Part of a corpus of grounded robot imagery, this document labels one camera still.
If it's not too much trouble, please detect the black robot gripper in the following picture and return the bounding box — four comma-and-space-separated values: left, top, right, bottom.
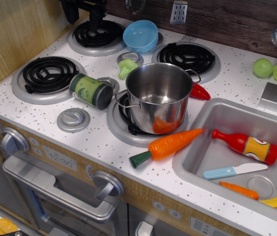
60, 0, 108, 33

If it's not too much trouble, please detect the light green toy broccoli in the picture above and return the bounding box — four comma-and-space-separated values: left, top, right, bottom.
118, 59, 138, 80

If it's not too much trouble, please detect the stainless steel pot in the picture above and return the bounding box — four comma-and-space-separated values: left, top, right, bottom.
116, 62, 201, 135

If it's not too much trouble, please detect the back left black burner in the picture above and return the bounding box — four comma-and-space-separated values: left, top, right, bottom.
68, 20, 126, 57

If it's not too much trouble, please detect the hanging metal skimmer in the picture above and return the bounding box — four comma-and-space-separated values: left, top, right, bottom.
125, 0, 145, 15

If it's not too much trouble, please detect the blue plastic bowl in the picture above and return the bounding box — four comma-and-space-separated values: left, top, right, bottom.
123, 20, 159, 54

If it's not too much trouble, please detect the back grey stovetop knob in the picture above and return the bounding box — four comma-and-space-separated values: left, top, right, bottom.
117, 51, 144, 66

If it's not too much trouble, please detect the grey stovetop knob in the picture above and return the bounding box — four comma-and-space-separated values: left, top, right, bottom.
56, 108, 90, 133
117, 51, 144, 66
97, 77, 120, 95

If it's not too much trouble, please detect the middle grey stovetop knob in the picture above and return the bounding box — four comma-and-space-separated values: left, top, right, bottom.
97, 77, 120, 95

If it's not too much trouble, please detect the green toy food can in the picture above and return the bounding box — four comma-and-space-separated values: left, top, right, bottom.
69, 73, 113, 110

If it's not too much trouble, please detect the front left black burner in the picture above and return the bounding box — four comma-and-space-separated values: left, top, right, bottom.
11, 57, 86, 105

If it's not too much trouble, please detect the hanging metal spatula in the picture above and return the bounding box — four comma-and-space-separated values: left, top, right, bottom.
170, 0, 188, 25

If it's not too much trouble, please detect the front grey stovetop knob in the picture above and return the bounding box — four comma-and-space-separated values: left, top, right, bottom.
56, 108, 90, 133

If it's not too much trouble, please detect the red toy chili pepper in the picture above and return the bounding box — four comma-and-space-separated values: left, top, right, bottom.
190, 83, 211, 100

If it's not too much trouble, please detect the oven clock display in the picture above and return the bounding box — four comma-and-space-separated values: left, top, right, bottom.
42, 146, 78, 171

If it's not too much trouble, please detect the large orange toy carrot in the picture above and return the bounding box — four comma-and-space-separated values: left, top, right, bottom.
129, 128, 203, 169

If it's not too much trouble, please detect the left grey oven knob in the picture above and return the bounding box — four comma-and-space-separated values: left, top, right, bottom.
1, 127, 30, 155

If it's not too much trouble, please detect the grey oven knob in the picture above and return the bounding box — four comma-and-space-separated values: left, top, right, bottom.
1, 127, 30, 155
92, 170, 124, 201

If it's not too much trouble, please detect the right grey oven knob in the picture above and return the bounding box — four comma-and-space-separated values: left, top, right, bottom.
92, 170, 124, 201

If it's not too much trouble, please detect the green toy apple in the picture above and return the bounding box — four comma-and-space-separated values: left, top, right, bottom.
252, 58, 274, 78

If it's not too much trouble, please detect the grey plastic sink basin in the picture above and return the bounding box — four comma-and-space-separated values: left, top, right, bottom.
173, 98, 277, 221

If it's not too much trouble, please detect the red toy ketchup bottle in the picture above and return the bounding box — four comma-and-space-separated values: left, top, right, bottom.
211, 129, 277, 165

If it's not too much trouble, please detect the yellow object bottom left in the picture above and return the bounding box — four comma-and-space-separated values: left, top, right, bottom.
0, 218, 18, 235

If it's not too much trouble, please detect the small orange carrot piece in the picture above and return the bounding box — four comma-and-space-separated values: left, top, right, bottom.
219, 181, 259, 200

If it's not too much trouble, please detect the grey oven door handle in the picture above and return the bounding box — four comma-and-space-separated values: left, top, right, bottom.
2, 156, 115, 224

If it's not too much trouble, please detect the blue handled toy knife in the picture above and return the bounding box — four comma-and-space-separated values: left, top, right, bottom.
203, 163, 268, 180

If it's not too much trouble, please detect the grey dishwasher handle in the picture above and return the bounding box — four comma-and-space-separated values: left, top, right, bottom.
135, 221, 154, 236

